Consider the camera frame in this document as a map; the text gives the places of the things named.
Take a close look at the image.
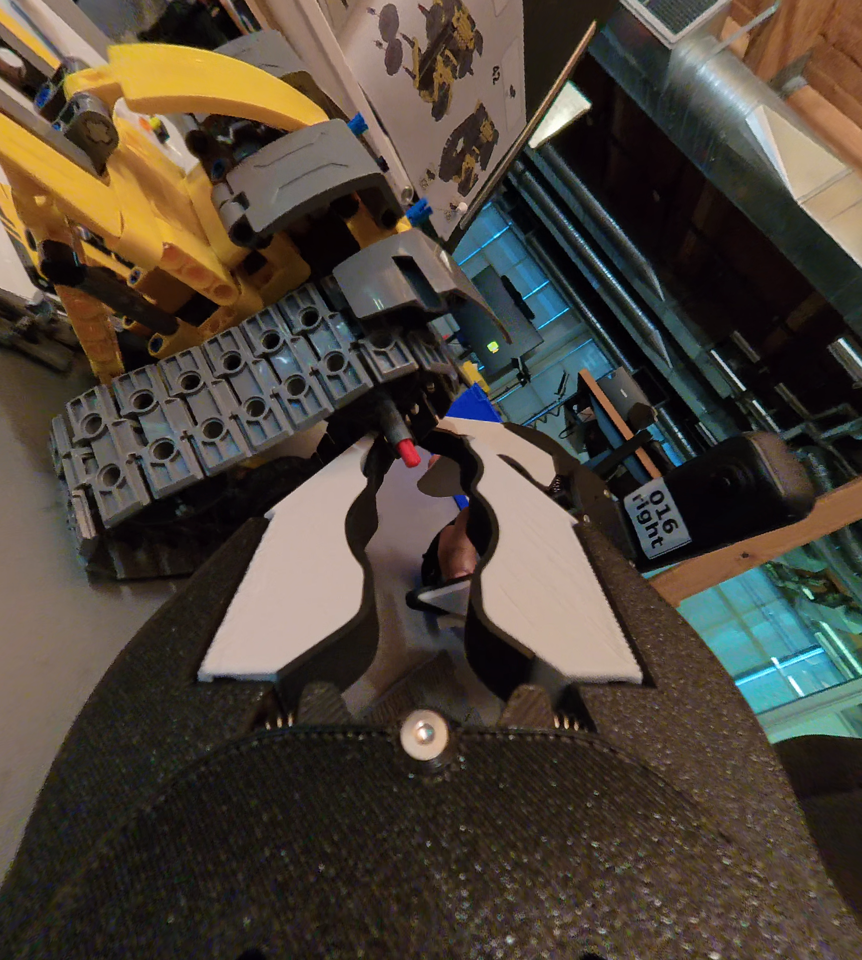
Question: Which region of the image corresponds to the wooden desk black frame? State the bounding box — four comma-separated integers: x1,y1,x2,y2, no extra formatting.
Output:
566,367,664,481

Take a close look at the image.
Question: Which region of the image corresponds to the large grey air duct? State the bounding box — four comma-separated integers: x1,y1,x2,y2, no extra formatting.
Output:
588,0,862,331

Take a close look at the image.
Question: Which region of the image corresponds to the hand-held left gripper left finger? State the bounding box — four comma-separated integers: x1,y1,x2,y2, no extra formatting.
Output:
197,435,381,717

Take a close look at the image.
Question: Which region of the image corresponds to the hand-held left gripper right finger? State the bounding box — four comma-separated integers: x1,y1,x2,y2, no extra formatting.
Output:
463,438,644,715

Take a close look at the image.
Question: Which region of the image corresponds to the blue storage bin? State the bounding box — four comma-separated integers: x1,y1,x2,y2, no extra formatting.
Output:
444,384,501,426

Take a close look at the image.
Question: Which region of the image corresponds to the silver ventilation duct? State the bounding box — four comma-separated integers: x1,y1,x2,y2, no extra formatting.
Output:
509,146,675,372

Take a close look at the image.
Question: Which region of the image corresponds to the grey toy track belt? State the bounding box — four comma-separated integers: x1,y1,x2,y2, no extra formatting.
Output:
48,281,469,579

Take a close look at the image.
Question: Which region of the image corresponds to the single grey track link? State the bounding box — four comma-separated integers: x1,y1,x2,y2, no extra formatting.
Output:
0,279,75,372

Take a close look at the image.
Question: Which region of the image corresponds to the person's right hand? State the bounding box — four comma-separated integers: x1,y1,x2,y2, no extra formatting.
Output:
434,516,490,585

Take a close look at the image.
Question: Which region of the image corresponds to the robot instruction booklet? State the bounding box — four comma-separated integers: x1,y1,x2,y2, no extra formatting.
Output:
341,0,529,234

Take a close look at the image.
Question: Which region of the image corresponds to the yellow toy brick robot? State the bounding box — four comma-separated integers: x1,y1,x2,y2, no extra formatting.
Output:
0,30,510,579

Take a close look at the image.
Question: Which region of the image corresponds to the wooden board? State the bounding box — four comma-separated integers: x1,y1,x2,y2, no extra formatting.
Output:
648,457,862,609

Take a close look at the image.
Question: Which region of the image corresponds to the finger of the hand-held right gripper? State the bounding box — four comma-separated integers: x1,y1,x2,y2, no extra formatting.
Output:
416,416,578,520
407,579,475,618

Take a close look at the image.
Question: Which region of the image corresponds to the person's clothed body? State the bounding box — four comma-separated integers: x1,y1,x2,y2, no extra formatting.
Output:
772,735,862,960

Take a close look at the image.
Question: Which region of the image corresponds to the black monitor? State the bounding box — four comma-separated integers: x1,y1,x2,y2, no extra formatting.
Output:
459,266,546,370

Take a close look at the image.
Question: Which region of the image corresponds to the booklet stand board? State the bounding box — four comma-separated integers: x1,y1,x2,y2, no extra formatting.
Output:
461,21,598,230

